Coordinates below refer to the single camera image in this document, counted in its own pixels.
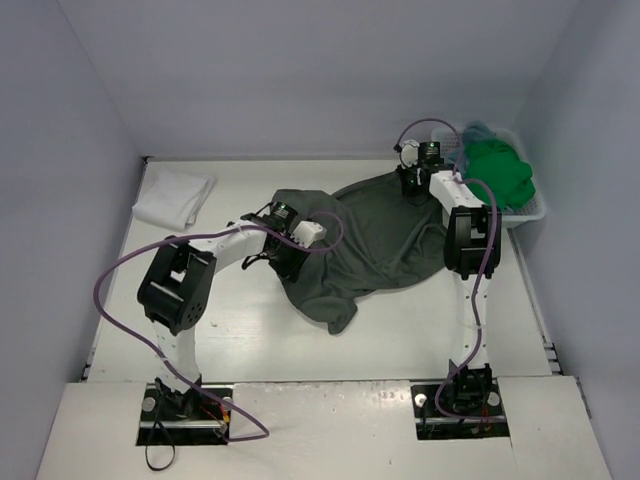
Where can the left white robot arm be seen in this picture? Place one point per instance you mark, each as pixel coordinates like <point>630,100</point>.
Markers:
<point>175,289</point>

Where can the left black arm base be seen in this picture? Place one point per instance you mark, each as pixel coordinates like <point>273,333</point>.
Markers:
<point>168,420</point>

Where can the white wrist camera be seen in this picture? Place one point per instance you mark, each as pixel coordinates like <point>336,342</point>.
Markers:
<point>407,151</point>
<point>306,233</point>

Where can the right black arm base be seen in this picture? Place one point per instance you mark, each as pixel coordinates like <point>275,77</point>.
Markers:
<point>479,417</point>

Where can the white plastic basket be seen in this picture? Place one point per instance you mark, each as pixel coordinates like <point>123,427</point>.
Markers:
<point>535,208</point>

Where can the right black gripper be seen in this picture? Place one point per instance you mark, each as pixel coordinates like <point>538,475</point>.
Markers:
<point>412,181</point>

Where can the teal cloth in basket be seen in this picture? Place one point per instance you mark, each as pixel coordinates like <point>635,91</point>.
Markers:
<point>474,132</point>

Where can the white t shirt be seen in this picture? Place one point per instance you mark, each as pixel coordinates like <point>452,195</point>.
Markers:
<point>174,199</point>

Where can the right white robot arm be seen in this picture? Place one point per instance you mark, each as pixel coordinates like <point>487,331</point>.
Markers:
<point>472,252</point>

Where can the grey t shirt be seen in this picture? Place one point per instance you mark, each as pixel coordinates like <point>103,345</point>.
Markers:
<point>376,240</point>

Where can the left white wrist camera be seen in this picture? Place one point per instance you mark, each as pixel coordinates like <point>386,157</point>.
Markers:
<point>306,233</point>

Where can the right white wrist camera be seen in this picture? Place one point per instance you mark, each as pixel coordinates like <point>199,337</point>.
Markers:
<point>407,151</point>

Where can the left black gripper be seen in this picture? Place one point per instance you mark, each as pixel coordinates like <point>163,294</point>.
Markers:
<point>285,262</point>

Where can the green t shirt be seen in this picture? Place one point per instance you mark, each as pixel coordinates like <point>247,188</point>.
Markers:
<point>497,164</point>

